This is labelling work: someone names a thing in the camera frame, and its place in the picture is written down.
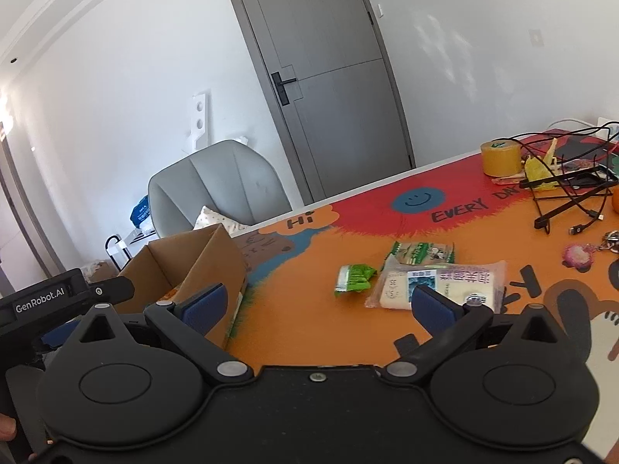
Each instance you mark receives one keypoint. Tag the brown tape roll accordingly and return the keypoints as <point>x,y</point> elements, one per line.
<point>500,159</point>

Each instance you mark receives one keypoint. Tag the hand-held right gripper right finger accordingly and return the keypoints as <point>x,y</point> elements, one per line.
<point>435,312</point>

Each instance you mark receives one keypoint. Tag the yellow plastic bag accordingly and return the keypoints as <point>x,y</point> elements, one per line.
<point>537,171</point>

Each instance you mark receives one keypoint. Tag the wooden stick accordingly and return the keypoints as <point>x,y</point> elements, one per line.
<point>508,180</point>

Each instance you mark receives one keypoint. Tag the blue bag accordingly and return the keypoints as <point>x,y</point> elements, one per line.
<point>141,210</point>

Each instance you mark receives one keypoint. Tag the person's left hand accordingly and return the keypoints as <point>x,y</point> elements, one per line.
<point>7,428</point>

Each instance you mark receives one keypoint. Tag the orange mandarin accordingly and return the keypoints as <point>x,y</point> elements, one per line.
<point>615,200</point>

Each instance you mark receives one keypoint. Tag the white power strip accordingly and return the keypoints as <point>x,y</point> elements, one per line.
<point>609,123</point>

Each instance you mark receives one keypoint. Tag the grey door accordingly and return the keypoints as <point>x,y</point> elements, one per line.
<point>333,82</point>

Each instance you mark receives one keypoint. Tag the green and white snack packet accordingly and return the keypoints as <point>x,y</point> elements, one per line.
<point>420,253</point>

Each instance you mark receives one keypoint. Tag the bunch of keys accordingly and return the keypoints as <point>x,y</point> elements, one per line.
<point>611,241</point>

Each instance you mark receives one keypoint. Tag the white patterned cushion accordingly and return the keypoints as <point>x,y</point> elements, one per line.
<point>215,220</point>

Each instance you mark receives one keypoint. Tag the white board with holes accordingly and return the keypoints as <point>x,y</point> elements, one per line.
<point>197,121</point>

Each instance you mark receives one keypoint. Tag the large white blue-label snack packet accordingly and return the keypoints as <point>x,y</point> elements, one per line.
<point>435,283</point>

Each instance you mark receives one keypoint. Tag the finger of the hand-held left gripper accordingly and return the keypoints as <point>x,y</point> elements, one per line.
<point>113,289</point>

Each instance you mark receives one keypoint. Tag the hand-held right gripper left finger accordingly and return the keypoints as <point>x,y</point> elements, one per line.
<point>205,309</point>

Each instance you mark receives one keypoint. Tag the small green snack packet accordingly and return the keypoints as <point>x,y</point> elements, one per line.
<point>355,279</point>

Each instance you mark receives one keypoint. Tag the white wall plate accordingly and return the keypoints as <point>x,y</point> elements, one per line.
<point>537,37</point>

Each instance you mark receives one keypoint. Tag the brown cardboard box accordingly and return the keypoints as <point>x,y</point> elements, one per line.
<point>193,261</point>

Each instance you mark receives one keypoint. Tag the colourful cartoon table mat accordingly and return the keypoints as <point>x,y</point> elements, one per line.
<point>309,290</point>

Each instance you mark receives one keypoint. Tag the grey chair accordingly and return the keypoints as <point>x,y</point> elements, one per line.
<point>227,179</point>

